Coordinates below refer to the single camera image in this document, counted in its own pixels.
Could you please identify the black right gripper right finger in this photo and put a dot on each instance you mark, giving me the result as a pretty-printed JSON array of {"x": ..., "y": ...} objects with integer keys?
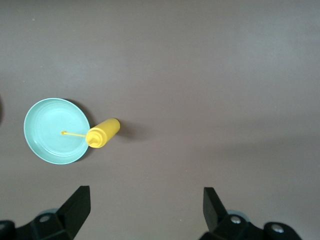
[{"x": 225, "y": 227}]

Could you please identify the yellow mustard squeeze bottle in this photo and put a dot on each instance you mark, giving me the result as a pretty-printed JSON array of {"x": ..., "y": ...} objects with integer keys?
[{"x": 107, "y": 130}]

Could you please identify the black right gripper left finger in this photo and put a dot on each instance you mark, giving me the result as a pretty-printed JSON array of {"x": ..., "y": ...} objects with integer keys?
[{"x": 62, "y": 220}]

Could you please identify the mint green plate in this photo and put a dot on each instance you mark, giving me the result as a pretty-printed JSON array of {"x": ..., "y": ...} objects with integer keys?
[{"x": 50, "y": 140}]

